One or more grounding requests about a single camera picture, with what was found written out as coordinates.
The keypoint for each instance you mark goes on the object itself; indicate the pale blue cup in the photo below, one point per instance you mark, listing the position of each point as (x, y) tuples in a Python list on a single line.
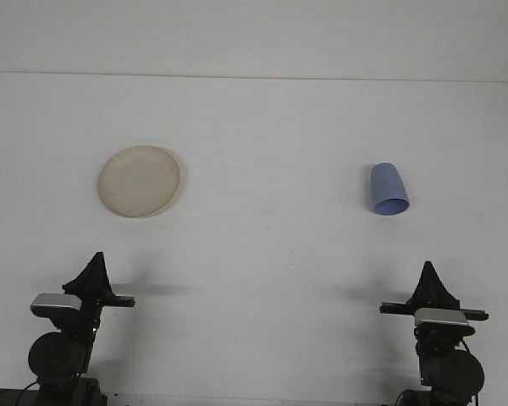
[(387, 186)]

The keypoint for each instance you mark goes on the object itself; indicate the pale round plate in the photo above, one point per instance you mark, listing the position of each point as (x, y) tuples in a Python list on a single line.
[(139, 182)]

